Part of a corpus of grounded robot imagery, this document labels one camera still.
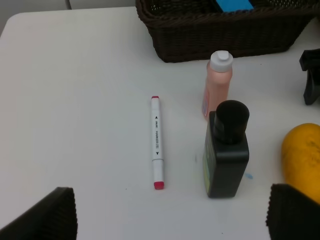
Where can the yellow mango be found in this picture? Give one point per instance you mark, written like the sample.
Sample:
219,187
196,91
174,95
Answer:
300,159

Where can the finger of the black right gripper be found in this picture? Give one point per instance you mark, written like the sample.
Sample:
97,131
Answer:
310,63

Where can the dark brown wicker basket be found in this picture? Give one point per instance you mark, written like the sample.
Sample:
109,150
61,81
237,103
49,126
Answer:
190,30

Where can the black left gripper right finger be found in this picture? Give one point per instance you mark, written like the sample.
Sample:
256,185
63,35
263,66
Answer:
291,215

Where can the blue board eraser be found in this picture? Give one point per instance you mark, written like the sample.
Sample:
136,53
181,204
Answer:
234,5

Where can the dark green pump bottle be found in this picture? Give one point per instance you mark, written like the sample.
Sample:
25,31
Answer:
226,151

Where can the white marker red caps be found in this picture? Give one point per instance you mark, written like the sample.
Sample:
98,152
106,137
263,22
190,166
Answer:
157,144

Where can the pink bottle white cap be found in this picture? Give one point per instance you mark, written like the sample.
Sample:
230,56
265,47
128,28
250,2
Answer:
219,72

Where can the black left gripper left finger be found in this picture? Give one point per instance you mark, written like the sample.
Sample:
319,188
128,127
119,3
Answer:
52,218

